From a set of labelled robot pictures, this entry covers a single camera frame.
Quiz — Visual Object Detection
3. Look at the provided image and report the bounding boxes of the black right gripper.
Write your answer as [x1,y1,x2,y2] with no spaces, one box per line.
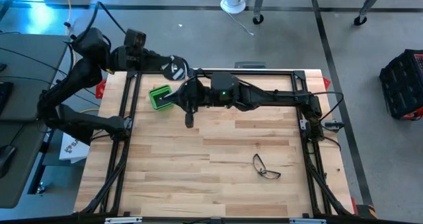
[163,79,213,129]

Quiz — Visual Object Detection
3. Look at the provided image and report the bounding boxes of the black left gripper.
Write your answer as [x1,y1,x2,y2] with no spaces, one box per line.
[142,50,181,74]

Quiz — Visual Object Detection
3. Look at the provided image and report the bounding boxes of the green square bin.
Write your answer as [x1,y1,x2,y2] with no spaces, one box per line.
[147,84,176,112]

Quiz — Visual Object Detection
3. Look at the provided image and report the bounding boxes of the white pole base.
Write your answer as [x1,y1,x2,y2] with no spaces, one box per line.
[219,0,247,15]

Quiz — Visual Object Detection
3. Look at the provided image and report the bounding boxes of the white printed box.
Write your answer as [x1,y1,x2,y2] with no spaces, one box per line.
[58,133,91,165]

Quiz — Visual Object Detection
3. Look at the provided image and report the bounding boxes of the clear safety glasses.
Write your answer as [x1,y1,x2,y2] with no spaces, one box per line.
[252,153,282,180]

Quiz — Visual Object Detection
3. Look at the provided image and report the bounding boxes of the grey desk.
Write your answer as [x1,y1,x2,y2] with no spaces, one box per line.
[0,34,71,209]

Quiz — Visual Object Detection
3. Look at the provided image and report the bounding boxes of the black plastic crate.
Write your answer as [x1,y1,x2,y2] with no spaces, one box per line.
[379,48,423,121]

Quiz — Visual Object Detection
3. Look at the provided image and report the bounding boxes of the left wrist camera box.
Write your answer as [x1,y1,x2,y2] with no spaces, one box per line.
[124,28,147,49]

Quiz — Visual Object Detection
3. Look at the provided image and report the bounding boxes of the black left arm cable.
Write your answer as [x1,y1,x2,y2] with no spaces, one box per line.
[67,1,130,46]

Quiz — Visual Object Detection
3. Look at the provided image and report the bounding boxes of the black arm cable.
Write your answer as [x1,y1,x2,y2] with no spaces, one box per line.
[290,90,345,126]
[67,1,130,46]

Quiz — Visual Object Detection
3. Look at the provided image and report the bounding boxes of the black aluminium table frame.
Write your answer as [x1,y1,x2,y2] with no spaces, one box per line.
[77,68,356,219]

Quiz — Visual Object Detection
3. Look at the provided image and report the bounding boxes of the yellow cable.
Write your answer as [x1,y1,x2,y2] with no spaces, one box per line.
[61,0,80,66]

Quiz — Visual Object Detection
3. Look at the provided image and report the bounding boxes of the silver metal bracket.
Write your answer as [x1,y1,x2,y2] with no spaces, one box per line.
[104,217,143,224]
[289,217,328,224]

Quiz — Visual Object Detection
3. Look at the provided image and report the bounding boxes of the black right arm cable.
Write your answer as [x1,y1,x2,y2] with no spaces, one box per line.
[290,90,345,126]

